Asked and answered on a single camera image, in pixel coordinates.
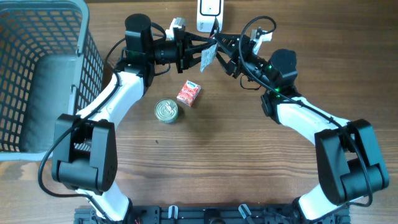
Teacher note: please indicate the silver tin can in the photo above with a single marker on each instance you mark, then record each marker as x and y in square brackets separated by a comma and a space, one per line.
[166, 111]

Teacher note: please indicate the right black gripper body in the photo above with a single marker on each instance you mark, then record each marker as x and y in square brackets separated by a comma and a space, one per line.
[247, 47]

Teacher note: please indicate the silver foil sachet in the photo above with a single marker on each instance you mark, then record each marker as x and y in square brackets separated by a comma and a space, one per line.
[207, 56]

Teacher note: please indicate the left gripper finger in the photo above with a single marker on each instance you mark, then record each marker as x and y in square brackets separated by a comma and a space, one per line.
[205, 41]
[197, 59]

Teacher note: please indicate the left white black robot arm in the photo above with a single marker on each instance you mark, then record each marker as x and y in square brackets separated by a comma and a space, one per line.
[84, 155]

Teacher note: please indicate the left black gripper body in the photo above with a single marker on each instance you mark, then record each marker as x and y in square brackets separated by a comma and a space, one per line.
[182, 50]

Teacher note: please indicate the grey plastic mesh basket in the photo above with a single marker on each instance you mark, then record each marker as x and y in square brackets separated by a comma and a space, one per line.
[50, 65]

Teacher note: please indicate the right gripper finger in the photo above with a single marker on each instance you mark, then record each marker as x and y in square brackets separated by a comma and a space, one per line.
[222, 40]
[225, 65]

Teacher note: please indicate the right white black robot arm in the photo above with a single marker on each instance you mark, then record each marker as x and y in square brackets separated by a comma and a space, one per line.
[349, 160]

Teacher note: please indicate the white barcode scanner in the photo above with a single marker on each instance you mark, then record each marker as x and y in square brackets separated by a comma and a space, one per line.
[207, 12]

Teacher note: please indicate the red juice carton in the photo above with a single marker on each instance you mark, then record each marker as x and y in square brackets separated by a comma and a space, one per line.
[188, 93]

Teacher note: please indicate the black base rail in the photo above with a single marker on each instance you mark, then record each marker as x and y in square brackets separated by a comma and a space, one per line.
[275, 213]

